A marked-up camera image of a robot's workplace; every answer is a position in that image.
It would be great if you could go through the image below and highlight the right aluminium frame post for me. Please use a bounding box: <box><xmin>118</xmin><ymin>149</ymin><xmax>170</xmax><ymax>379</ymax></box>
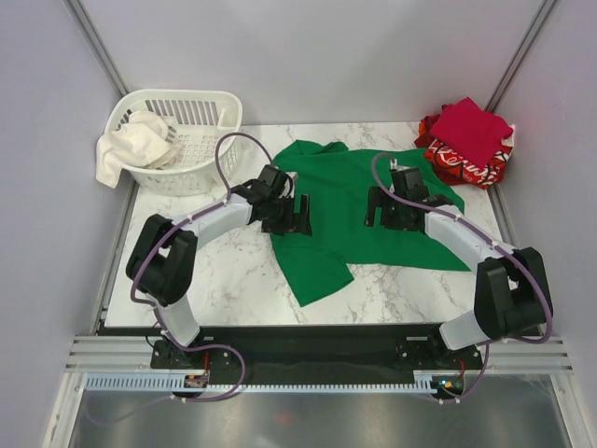
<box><xmin>485</xmin><ymin>0</ymin><xmax>560</xmax><ymax>114</ymax></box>

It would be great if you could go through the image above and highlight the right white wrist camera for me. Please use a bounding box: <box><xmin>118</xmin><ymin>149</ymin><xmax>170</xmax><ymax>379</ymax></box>
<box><xmin>389</xmin><ymin>159</ymin><xmax>411</xmax><ymax>173</ymax></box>

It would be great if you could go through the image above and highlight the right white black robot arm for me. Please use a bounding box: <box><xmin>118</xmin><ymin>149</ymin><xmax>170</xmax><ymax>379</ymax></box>
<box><xmin>365</xmin><ymin>163</ymin><xmax>553</xmax><ymax>368</ymax></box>

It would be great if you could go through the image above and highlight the white plastic laundry basket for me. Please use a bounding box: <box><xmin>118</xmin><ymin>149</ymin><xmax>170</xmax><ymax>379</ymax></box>
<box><xmin>104</xmin><ymin>89</ymin><xmax>243</xmax><ymax>196</ymax></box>

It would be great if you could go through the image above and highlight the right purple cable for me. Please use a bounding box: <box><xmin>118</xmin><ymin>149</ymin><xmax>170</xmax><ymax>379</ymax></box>
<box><xmin>371</xmin><ymin>151</ymin><xmax>556</xmax><ymax>402</ymax></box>

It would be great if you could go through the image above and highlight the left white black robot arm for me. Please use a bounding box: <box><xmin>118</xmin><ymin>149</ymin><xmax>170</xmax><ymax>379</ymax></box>
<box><xmin>126</xmin><ymin>164</ymin><xmax>312</xmax><ymax>367</ymax></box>

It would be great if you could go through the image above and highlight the left aluminium frame post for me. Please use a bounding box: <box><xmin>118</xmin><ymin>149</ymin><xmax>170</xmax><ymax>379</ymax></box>
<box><xmin>63</xmin><ymin>0</ymin><xmax>130</xmax><ymax>97</ymax></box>

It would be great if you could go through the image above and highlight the white slotted cable duct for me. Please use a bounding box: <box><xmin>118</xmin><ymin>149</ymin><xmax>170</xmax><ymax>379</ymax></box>
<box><xmin>84</xmin><ymin>371</ymin><xmax>456</xmax><ymax>394</ymax></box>

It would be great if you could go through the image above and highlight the purple cable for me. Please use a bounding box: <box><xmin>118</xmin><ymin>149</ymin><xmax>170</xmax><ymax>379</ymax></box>
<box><xmin>371</xmin><ymin>151</ymin><xmax>556</xmax><ymax>402</ymax></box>
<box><xmin>128</xmin><ymin>132</ymin><xmax>284</xmax><ymax>402</ymax></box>

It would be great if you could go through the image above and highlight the red printed folded t-shirt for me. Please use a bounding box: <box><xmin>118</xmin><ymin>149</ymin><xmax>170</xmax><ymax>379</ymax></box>
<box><xmin>414</xmin><ymin>105</ymin><xmax>515</xmax><ymax>189</ymax></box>

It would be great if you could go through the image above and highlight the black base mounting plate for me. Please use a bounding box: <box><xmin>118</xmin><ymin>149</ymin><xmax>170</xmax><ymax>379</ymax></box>
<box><xmin>150</xmin><ymin>324</ymin><xmax>482</xmax><ymax>384</ymax></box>

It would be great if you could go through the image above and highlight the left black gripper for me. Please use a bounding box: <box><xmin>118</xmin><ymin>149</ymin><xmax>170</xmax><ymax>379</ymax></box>
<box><xmin>261</xmin><ymin>193</ymin><xmax>311</xmax><ymax>237</ymax></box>

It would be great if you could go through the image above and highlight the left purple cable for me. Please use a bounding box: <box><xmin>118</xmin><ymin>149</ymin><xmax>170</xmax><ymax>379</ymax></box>
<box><xmin>128</xmin><ymin>132</ymin><xmax>284</xmax><ymax>402</ymax></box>

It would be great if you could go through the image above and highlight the aluminium frame post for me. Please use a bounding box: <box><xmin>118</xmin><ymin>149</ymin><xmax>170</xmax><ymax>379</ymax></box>
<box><xmin>63</xmin><ymin>0</ymin><xmax>130</xmax><ymax>97</ymax></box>
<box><xmin>485</xmin><ymin>0</ymin><xmax>560</xmax><ymax>114</ymax></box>

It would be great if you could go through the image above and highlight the green t-shirt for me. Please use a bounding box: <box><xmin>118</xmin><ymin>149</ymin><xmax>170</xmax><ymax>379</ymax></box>
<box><xmin>271</xmin><ymin>140</ymin><xmax>467</xmax><ymax>306</ymax></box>

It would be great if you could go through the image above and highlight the white cream t-shirt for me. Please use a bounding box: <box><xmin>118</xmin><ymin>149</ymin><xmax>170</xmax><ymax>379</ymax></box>
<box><xmin>95</xmin><ymin>111</ymin><xmax>181</xmax><ymax>189</ymax></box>

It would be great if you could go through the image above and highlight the folded crimson red t-shirt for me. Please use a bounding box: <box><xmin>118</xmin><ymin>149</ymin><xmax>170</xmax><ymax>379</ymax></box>
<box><xmin>429</xmin><ymin>97</ymin><xmax>514</xmax><ymax>167</ymax></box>

